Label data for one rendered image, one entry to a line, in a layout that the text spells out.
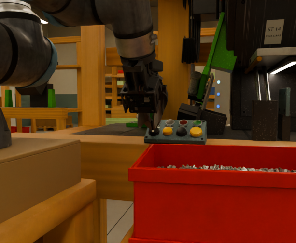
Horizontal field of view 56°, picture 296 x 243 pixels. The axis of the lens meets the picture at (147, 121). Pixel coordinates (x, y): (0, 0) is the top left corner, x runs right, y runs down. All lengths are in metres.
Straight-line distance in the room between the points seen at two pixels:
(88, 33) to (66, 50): 11.23
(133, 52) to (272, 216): 0.35
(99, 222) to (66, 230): 0.97
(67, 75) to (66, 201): 12.09
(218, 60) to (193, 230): 0.62
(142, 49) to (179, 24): 0.80
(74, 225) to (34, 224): 0.12
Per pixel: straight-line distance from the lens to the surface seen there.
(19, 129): 6.11
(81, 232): 0.57
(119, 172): 0.73
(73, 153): 0.54
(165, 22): 1.34
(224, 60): 0.91
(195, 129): 0.69
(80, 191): 0.53
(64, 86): 12.58
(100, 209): 1.50
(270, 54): 0.74
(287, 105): 0.82
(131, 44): 0.52
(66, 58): 12.64
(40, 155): 0.46
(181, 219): 0.39
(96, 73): 1.40
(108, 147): 0.73
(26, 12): 0.62
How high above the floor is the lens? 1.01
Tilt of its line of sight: 4 degrees down
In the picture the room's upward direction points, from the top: straight up
